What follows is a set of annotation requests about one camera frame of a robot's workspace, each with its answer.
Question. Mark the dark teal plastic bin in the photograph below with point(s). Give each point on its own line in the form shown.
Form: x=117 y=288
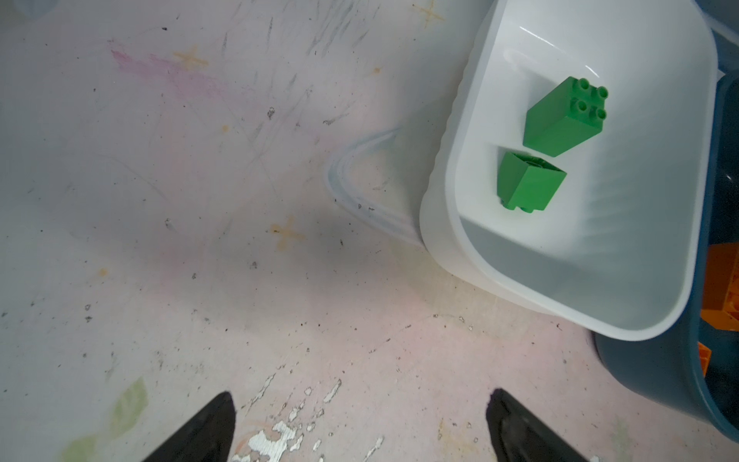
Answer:
x=693 y=366

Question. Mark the green small brick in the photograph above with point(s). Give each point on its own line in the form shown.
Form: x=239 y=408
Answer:
x=527 y=182

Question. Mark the orange brick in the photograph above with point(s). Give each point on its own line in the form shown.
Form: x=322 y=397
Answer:
x=720 y=299

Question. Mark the green square brick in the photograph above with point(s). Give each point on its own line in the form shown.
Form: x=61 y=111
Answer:
x=569 y=115

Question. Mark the white plastic bin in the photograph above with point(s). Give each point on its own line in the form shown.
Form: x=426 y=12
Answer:
x=615 y=250

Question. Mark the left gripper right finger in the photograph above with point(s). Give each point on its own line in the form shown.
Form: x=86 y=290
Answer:
x=518 y=435

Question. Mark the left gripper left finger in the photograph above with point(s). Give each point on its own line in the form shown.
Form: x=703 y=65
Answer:
x=208 y=436

